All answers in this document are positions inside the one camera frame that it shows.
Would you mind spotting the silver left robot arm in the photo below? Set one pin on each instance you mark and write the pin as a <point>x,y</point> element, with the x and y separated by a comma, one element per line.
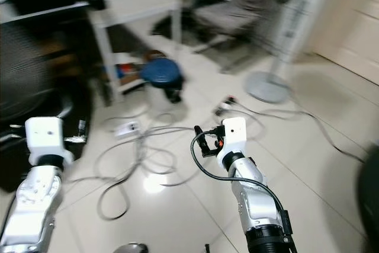
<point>35,205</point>

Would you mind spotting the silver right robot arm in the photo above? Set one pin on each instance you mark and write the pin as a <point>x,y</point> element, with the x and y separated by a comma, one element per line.
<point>254,199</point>

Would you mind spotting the black floor fan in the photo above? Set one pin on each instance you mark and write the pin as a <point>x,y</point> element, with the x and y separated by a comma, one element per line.
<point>23,75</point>

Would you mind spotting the plug adaptor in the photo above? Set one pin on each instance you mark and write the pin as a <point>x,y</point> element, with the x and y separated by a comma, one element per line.
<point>225,106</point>

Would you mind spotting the white power strip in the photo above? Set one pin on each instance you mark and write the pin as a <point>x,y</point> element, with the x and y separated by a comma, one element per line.
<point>129,128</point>

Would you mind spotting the white standing fan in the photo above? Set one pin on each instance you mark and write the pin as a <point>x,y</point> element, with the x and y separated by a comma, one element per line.
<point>269,87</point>

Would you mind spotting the grey office chair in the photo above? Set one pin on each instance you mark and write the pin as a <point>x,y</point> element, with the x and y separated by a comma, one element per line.
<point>225,16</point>

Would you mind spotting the white desk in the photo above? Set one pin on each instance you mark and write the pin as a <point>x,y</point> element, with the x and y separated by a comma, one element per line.
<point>142,1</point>

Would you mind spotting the black coffee table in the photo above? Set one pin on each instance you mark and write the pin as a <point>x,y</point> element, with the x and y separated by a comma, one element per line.
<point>370,188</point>

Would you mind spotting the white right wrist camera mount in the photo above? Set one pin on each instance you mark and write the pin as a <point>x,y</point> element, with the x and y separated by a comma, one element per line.
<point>234,134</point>

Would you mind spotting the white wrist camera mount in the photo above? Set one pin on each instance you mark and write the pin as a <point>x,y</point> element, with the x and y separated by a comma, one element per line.
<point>44,134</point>
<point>234,134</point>

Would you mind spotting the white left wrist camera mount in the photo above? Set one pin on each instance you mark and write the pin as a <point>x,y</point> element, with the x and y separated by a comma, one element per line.
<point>44,134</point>

